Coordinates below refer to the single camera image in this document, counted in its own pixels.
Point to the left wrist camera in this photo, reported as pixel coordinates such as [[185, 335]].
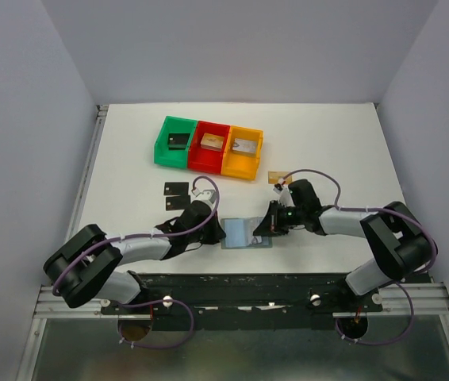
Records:
[[208, 197]]

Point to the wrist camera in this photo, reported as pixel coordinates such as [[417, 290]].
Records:
[[208, 197], [284, 197]]

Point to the yellow plastic bin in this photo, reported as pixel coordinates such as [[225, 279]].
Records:
[[239, 164]]

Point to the silver VIP card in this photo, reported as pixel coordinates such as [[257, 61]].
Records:
[[255, 240]]

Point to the gold VIP card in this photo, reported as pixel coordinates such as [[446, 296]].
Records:
[[277, 176]]

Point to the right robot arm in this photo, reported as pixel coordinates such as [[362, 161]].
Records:
[[398, 243]]

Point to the black credit card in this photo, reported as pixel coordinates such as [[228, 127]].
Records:
[[175, 188]]

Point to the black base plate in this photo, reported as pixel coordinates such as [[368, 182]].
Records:
[[243, 301]]

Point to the tan card stack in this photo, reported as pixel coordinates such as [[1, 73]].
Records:
[[212, 142]]

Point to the aluminium frame rail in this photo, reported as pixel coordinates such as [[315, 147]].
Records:
[[84, 175]]

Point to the silver card stack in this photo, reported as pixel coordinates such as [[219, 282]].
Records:
[[244, 147]]

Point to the black card stack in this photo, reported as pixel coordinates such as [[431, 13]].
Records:
[[178, 141]]

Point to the red plastic bin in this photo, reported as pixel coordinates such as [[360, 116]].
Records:
[[204, 160]]

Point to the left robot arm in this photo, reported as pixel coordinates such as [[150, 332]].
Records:
[[86, 266]]

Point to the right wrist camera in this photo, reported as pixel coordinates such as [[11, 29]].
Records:
[[284, 197]]

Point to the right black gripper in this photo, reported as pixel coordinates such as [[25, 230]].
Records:
[[272, 218]]

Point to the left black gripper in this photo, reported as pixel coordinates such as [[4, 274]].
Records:
[[209, 225]]

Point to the green plastic bin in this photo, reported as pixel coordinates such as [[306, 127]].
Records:
[[173, 158]]

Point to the sage green card holder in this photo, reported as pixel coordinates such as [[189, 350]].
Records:
[[238, 232]]

